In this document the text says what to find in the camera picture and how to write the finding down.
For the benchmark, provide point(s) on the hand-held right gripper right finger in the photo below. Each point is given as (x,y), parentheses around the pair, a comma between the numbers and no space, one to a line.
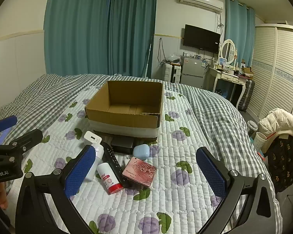
(211,173)

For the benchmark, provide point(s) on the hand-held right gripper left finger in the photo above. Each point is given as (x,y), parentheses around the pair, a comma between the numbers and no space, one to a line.
(80,171)

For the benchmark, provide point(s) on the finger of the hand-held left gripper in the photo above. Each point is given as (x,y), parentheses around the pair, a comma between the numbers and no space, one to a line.
(26,137)
(6,123)

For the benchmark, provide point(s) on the white bottle with red cap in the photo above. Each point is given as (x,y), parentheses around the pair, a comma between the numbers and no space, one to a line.
(107,176)

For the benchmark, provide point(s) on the plain white plastic bottle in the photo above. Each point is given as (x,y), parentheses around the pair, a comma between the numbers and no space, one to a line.
(99,151)

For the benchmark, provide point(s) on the black remote control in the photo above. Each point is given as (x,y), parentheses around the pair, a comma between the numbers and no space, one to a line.
(111,159)

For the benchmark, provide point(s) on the shiny silver metal object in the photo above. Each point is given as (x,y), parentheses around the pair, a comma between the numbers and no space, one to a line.
(91,137)

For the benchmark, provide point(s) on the pink rose print box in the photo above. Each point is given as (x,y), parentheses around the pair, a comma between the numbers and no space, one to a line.
(140,171)

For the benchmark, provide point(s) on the pale blue earbuds case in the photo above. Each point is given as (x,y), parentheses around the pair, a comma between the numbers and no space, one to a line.
(141,152)

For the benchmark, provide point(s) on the cardboard box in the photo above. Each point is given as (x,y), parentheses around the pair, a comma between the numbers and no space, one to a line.
(122,121)

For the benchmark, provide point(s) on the white floral quilt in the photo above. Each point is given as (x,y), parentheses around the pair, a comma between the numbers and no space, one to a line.
(180,199)

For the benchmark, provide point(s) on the flat black device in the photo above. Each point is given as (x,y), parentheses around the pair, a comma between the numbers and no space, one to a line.
(122,145)

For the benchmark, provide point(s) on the white patterned cup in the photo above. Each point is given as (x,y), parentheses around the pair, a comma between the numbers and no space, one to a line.
(260,141)

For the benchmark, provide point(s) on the clear jar with lid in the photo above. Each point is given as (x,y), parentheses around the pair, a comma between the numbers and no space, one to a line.
(252,128)

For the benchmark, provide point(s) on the black printed garment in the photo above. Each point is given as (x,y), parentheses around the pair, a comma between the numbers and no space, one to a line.
(285,163)

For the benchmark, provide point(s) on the blue bin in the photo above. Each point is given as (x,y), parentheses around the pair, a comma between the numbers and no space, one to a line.
(221,93)

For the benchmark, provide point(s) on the grey suitcase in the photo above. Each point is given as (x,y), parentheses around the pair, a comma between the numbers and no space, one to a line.
(246,95)

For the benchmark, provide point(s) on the cream padded jacket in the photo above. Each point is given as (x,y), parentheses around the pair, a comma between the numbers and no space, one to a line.
(280,121)

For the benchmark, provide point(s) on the white dressing table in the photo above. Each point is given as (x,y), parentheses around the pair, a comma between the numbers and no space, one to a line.
(224,76)

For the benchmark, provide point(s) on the silver fridge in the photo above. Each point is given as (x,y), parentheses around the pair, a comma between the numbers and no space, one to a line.
(193,70)

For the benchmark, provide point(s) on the white suitcase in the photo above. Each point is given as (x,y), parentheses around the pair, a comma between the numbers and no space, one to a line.
(172,73)

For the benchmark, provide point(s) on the brown box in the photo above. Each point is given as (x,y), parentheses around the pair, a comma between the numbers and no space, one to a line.
(247,72)

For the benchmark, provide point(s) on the oval white vanity mirror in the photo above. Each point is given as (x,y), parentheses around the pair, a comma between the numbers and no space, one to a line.
(227,51)

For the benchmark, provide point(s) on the wide teal curtain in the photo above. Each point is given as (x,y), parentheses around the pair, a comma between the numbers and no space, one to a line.
(88,29)

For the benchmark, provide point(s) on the white louvred wardrobe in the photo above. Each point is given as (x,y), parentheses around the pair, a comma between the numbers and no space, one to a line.
(276,65)

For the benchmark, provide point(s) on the white pole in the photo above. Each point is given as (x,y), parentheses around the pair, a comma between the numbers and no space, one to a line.
(149,58)

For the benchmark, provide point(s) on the narrow teal curtain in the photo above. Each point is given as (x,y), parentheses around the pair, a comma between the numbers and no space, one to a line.
(239,29)

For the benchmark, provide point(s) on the white air conditioner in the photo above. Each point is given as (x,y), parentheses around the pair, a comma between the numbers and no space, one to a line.
(200,1)

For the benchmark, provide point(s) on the black wall television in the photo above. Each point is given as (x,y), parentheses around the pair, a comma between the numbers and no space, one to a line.
(201,37)

